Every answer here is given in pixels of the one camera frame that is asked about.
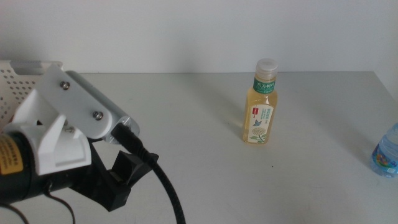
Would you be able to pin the small water bottle blue cap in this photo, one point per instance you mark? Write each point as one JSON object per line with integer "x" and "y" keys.
{"x": 387, "y": 149}

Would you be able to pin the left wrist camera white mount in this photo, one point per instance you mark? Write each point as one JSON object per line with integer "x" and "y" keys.
{"x": 77, "y": 105}

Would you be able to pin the white perforated plastic basket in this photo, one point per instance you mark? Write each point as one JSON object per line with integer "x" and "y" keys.
{"x": 18, "y": 84}

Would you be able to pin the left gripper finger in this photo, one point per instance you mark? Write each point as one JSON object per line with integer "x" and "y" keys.
{"x": 130, "y": 169}

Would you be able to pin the yellow tea bottle green label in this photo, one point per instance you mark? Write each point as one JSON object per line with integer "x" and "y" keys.
{"x": 260, "y": 102}

